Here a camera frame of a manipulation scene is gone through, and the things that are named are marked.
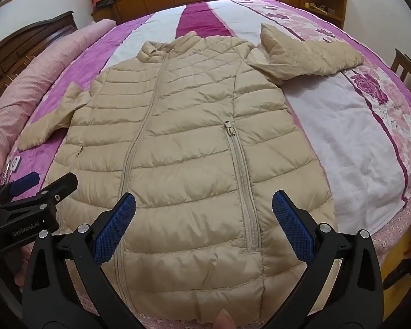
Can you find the dark wooden headboard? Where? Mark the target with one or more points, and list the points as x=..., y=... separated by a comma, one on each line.
x=7, y=58

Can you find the beige puffer jacket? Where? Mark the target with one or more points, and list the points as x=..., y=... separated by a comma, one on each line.
x=191, y=164

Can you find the small shelf clutter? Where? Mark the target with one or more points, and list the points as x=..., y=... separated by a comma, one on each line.
x=316, y=8

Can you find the pink striped floral bedspread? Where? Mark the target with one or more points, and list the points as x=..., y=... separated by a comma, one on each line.
x=346, y=133

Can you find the dark cloth pile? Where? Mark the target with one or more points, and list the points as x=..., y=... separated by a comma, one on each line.
x=106, y=3

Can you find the person's right hand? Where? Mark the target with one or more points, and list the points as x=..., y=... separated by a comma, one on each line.
x=223, y=320

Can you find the wooden chair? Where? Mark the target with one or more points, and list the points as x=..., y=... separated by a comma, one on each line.
x=407, y=65

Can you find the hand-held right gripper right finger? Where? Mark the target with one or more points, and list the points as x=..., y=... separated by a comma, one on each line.
x=293, y=226

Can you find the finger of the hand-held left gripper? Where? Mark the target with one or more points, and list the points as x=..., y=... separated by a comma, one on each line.
x=24, y=182
x=60, y=186

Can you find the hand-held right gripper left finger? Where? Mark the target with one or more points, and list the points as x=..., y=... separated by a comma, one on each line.
x=114, y=226

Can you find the rolled pink quilt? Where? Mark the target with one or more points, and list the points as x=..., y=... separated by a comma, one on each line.
x=27, y=85

